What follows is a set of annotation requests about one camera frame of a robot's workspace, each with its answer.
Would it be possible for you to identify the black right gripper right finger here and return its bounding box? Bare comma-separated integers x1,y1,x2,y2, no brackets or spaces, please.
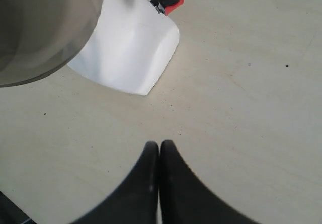
159,140,254,223

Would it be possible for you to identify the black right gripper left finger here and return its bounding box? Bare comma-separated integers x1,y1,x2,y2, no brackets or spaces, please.
74,141,159,223

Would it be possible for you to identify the black helmet with tinted visor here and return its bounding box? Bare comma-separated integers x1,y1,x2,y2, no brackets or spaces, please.
1,0,103,87

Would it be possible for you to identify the white mannequin head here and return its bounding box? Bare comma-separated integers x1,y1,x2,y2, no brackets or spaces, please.
68,0,184,96

